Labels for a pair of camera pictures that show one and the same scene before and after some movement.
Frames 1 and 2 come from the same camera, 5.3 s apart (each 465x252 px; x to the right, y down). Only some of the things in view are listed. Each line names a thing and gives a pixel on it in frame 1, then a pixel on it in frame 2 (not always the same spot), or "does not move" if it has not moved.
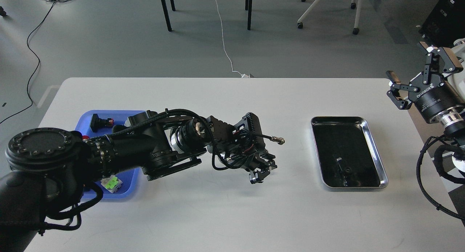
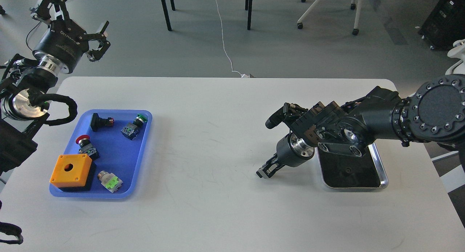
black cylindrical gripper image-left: (248, 157) to (63, 44)
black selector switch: (97, 122) does not move
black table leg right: (248, 6) does not move
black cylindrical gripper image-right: (435, 98) to (290, 151)
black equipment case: (446, 24) does not move
